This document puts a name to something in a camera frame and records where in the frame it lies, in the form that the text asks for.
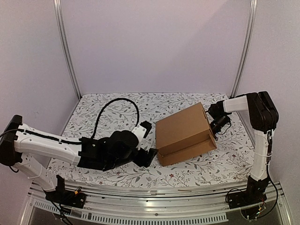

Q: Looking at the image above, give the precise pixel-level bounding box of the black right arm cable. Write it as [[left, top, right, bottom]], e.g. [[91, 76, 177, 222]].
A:
[[215, 119, 233, 136]]

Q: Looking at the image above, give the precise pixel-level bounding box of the brown cardboard box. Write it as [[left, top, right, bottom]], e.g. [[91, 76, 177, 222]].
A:
[[155, 102, 217, 166]]

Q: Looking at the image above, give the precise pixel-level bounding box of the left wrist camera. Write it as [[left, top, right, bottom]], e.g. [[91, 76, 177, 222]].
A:
[[131, 121, 152, 150]]

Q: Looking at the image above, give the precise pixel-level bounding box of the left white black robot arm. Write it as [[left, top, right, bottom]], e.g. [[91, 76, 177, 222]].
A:
[[0, 115, 158, 209]]

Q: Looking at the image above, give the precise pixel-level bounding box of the white floral table cloth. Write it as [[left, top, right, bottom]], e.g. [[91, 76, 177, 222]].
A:
[[48, 93, 254, 188]]

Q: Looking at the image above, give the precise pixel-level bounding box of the right aluminium corner post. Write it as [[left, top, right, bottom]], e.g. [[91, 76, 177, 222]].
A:
[[230, 0, 258, 98]]

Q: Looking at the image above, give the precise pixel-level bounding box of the aluminium front rail frame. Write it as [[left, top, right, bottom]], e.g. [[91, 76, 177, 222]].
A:
[[20, 179, 293, 225]]

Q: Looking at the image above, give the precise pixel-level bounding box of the aluminium corner post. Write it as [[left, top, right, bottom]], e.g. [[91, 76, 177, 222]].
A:
[[230, 0, 258, 98], [53, 0, 82, 100]]

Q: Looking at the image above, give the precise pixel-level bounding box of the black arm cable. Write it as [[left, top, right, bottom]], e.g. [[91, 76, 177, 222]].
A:
[[215, 119, 233, 136], [90, 97, 141, 141]]

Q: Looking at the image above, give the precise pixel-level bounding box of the left aluminium corner post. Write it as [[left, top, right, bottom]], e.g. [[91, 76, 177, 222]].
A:
[[53, 0, 82, 100]]

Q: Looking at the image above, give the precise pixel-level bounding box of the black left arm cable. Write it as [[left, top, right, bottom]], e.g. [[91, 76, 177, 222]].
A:
[[90, 97, 141, 141]]

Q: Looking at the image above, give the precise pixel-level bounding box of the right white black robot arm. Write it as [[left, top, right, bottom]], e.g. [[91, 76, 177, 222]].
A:
[[207, 91, 279, 209]]

